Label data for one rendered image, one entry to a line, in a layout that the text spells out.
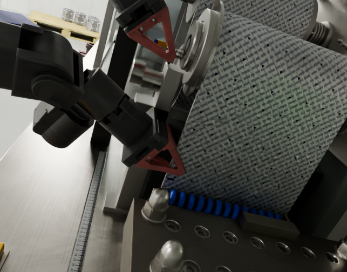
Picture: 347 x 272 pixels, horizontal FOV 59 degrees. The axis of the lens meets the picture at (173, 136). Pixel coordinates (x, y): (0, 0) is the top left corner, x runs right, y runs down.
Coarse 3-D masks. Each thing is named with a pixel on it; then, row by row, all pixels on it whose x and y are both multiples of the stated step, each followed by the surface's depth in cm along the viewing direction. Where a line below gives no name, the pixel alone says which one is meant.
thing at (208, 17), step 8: (200, 16) 48; (208, 16) 43; (208, 24) 42; (208, 32) 41; (208, 40) 41; (200, 48) 43; (208, 48) 42; (200, 56) 42; (200, 64) 42; (184, 72) 49; (192, 72) 44; (184, 80) 47; (192, 80) 45
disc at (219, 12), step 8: (216, 0) 45; (208, 8) 48; (216, 8) 44; (216, 16) 42; (216, 24) 41; (216, 32) 40; (216, 40) 40; (216, 48) 40; (208, 56) 41; (208, 64) 41; (200, 72) 43; (200, 80) 42; (184, 88) 50; (192, 88) 45
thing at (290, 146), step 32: (192, 128) 46; (224, 128) 46; (256, 128) 47; (288, 128) 47; (320, 128) 48; (192, 160) 48; (224, 160) 49; (256, 160) 49; (288, 160) 50; (320, 160) 50; (192, 192) 51; (224, 192) 52; (256, 192) 52; (288, 192) 53
